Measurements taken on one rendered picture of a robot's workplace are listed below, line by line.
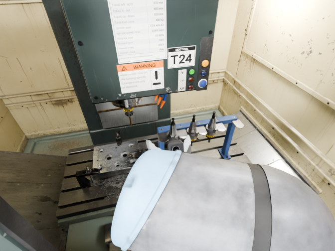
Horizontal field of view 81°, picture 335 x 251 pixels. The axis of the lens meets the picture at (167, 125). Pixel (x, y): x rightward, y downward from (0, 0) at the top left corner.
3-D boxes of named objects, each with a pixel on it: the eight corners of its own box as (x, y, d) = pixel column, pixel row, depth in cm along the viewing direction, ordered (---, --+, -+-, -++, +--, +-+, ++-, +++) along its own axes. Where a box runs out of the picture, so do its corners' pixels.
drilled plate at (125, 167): (142, 170, 120) (142, 165, 117) (94, 180, 115) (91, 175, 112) (138, 144, 138) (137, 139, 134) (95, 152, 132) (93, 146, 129)
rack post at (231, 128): (231, 158, 132) (241, 125, 113) (224, 160, 131) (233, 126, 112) (224, 148, 139) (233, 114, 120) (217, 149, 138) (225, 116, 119)
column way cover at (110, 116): (159, 121, 164) (157, 61, 131) (101, 130, 155) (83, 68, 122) (158, 117, 167) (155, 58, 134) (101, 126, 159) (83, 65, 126)
